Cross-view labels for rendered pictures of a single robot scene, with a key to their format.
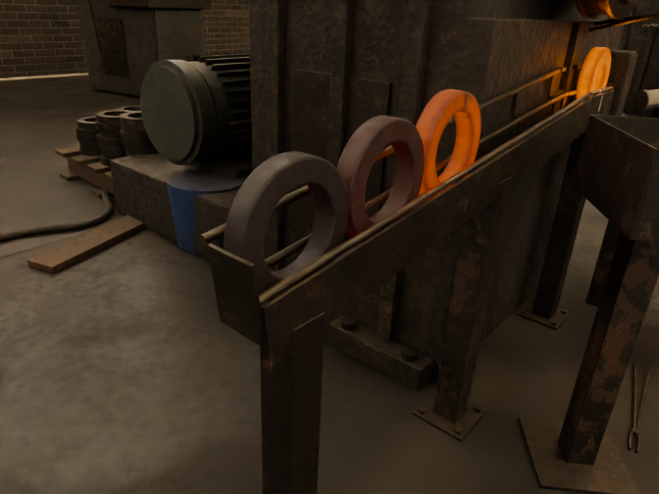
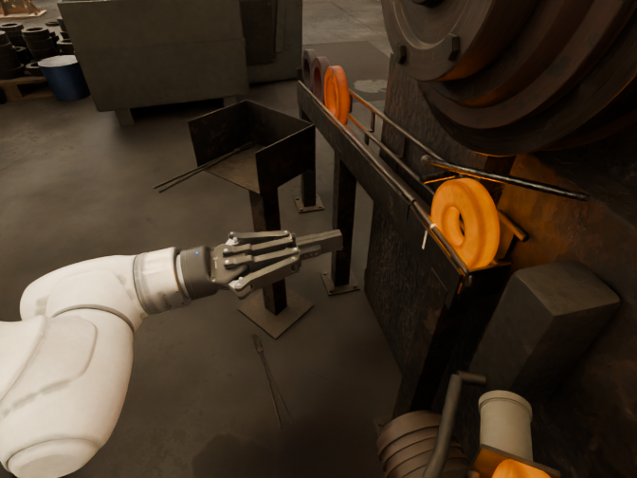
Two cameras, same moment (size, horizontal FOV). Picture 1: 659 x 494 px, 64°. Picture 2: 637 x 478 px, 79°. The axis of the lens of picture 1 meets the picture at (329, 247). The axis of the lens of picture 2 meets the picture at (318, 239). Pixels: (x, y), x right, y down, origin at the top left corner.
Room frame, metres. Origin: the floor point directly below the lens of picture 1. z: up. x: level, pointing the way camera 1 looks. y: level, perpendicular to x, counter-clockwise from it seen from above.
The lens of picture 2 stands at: (1.55, -1.22, 1.14)
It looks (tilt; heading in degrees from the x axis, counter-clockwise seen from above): 40 degrees down; 126
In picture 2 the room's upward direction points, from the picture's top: straight up
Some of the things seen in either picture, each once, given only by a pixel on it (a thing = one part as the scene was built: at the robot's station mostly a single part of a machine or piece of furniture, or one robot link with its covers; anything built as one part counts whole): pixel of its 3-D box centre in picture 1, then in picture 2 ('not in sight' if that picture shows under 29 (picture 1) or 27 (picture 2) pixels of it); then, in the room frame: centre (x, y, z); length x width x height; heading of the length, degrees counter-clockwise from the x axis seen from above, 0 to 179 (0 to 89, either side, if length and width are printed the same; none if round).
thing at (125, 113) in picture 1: (198, 133); not in sight; (2.82, 0.74, 0.22); 1.20 x 0.81 x 0.44; 138
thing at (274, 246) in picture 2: not in sight; (261, 251); (1.22, -0.92, 0.74); 0.11 x 0.01 x 0.04; 52
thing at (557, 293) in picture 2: (604, 93); (534, 341); (1.61, -0.79, 0.68); 0.11 x 0.08 x 0.24; 50
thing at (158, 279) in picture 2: not in sight; (167, 279); (1.14, -1.04, 0.73); 0.09 x 0.06 x 0.09; 140
